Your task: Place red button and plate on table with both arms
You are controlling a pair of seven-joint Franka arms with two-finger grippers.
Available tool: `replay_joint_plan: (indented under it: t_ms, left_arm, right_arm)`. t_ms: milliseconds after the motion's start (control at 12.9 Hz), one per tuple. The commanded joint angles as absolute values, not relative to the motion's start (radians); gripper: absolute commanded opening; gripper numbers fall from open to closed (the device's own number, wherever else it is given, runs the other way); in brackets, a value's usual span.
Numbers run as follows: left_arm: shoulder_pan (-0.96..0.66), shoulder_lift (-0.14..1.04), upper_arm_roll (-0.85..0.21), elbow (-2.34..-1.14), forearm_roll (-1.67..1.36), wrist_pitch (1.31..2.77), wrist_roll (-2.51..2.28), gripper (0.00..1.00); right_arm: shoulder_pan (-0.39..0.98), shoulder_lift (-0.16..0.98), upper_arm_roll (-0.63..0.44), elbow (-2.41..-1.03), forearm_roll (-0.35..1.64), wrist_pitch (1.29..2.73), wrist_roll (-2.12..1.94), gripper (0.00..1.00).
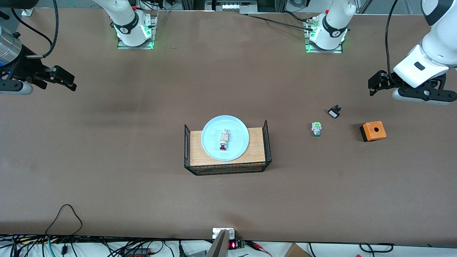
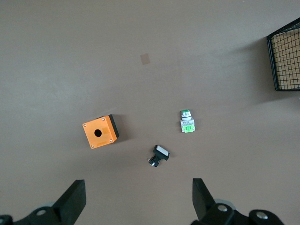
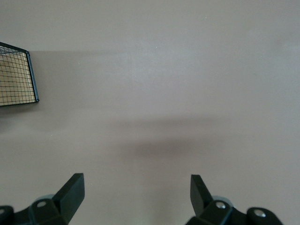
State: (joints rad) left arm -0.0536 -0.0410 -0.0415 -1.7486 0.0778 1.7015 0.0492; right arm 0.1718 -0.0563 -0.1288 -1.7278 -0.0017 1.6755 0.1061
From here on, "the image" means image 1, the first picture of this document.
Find light blue round plate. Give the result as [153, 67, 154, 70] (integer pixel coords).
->
[201, 115, 249, 162]

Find red push button switch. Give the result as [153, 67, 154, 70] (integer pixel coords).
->
[219, 128, 230, 151]

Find brown cardboard box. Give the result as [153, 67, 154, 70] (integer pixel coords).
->
[284, 243, 311, 257]

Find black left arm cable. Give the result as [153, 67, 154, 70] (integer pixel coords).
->
[385, 0, 400, 85]

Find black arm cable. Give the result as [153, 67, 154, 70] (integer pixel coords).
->
[11, 0, 60, 59]
[385, 0, 400, 85]

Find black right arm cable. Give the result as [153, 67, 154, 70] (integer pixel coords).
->
[11, 0, 60, 59]

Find orange button enclosure box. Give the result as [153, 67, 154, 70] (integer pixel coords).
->
[360, 121, 387, 142]

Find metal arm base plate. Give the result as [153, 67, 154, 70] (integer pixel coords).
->
[305, 17, 344, 54]
[117, 15, 156, 50]

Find black cable across table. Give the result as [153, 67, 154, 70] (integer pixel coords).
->
[241, 12, 315, 32]

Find thin black looped cable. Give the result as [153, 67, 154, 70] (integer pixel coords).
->
[45, 204, 84, 238]

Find black wire mesh basket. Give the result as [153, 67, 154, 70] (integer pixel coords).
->
[184, 120, 272, 176]

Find black flat cable loop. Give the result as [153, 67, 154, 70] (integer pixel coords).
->
[359, 242, 394, 253]

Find aluminium frame with white connector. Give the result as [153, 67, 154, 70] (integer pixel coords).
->
[205, 0, 258, 13]

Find red clip lead wires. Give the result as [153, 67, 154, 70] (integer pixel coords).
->
[246, 241, 272, 257]

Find silver metal bracket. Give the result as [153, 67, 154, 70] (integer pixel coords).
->
[212, 228, 236, 240]

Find grey camera mount pole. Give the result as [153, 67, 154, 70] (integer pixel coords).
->
[206, 230, 229, 257]

